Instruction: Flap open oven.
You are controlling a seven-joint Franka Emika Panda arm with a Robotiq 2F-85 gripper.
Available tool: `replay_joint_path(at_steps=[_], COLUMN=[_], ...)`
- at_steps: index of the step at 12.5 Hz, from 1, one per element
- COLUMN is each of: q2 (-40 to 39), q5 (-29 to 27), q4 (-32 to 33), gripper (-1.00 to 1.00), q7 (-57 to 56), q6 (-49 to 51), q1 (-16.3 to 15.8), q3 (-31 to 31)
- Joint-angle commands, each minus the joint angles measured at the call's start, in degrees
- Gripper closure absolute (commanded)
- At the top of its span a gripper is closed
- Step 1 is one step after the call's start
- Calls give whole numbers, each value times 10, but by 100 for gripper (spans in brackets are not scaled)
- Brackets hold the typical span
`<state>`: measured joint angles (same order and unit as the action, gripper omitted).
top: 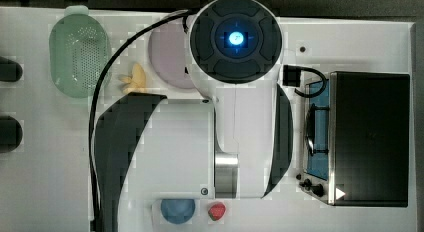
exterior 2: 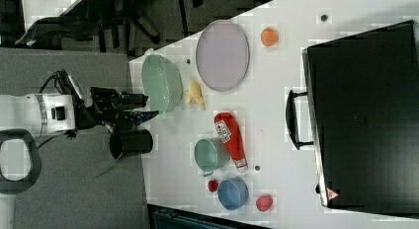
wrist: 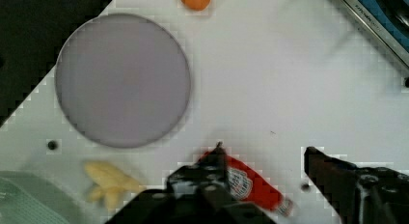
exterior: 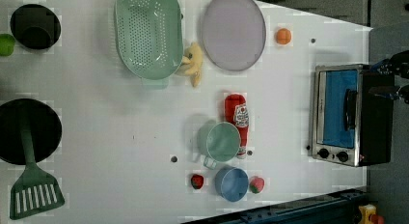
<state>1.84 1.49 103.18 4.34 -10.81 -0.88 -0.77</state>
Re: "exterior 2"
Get red toy fruit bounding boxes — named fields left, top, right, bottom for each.
left=256, top=194, right=273, bottom=212

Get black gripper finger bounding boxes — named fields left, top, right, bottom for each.
left=123, top=111, right=159, bottom=126
left=122, top=94, right=148, bottom=109

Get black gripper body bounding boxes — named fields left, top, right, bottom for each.
left=74, top=87, right=121, bottom=129

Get black toaster oven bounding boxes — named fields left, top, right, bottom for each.
left=302, top=21, right=419, bottom=217

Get orange toy fruit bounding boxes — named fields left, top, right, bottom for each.
left=260, top=28, right=279, bottom=47

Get small red strawberry toy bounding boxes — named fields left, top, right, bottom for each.
left=208, top=180, right=218, bottom=192

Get blue cup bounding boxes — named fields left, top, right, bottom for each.
left=217, top=177, right=249, bottom=210

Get green mug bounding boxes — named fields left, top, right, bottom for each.
left=194, top=137, right=230, bottom=177

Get black cylinder holder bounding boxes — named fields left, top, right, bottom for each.
left=110, top=129, right=153, bottom=159

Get lilac oval plate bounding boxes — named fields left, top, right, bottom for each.
left=196, top=20, right=249, bottom=92

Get black office chair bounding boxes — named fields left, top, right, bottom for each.
left=15, top=0, right=160, bottom=51

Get red ketchup bottle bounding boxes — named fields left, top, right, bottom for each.
left=214, top=112, right=248, bottom=173

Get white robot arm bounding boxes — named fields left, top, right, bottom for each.
left=1, top=87, right=159, bottom=195

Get toy banana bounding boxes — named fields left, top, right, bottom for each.
left=185, top=79, right=206, bottom=111

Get oven door with handle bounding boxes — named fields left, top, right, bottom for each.
left=286, top=90, right=313, bottom=150

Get green colander basket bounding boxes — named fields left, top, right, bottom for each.
left=141, top=48, right=183, bottom=115

